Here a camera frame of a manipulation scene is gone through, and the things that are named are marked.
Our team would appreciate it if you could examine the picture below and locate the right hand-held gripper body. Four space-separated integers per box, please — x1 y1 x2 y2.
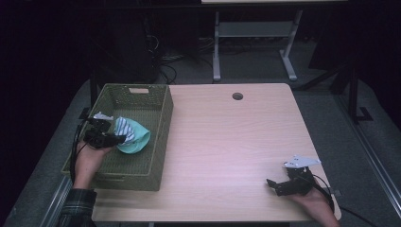
275 153 323 198

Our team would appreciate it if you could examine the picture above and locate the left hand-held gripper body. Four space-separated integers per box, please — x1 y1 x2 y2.
82 111 115 150

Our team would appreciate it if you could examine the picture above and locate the teal bib with striped ties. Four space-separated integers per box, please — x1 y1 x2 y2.
113 115 152 155

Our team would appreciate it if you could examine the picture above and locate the green woven basket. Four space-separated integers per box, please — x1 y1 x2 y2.
61 82 175 192

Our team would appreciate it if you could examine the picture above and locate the person's right hand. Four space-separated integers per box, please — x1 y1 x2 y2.
287 184 336 222

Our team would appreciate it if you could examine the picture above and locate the person's left hand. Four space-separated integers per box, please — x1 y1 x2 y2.
72 140 113 191

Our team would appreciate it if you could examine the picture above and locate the black metal stand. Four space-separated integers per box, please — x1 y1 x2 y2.
345 67 375 125
78 69 99 120

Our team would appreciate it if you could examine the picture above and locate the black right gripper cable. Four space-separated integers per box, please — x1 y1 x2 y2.
311 173 337 213

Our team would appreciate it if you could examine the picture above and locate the black floor cable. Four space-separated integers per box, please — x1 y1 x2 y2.
339 204 381 227

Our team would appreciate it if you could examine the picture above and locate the metal floor rail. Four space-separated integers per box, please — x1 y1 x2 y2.
334 94 401 219
40 175 76 227

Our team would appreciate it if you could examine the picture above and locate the tangle of floor cables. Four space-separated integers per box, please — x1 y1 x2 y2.
153 33 216 85

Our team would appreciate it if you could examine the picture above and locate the grey metal table frame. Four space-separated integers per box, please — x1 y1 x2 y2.
212 9 304 82

